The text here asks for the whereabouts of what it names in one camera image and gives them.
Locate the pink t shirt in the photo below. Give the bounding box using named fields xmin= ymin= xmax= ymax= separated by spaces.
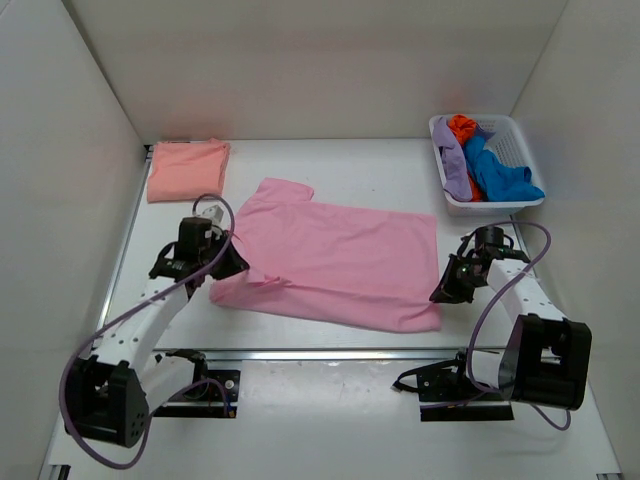
xmin=209 ymin=178 xmax=441 ymax=333

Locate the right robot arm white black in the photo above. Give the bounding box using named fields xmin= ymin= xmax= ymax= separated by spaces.
xmin=430 ymin=223 xmax=592 ymax=411

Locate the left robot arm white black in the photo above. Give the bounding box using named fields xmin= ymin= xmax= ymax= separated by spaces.
xmin=63 ymin=216 xmax=249 ymax=447

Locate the lavender t shirt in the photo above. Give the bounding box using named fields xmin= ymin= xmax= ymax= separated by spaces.
xmin=432 ymin=117 xmax=473 ymax=202

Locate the blue t shirt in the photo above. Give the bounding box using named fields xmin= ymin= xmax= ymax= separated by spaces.
xmin=463 ymin=136 xmax=545 ymax=202

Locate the folded salmon t shirt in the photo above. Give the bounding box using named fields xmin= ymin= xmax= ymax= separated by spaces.
xmin=147 ymin=139 xmax=231 ymax=203

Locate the white plastic laundry basket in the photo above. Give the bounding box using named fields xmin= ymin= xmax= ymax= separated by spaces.
xmin=429 ymin=114 xmax=545 ymax=216

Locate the orange t shirt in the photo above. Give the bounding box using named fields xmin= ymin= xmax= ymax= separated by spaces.
xmin=447 ymin=114 xmax=490 ymax=146

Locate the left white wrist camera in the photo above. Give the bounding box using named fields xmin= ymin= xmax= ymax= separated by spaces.
xmin=197 ymin=205 xmax=225 ymax=227

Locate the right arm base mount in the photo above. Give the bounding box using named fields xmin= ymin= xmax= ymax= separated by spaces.
xmin=392 ymin=350 xmax=514 ymax=422

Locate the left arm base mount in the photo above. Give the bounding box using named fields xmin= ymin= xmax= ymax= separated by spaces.
xmin=154 ymin=349 xmax=241 ymax=419

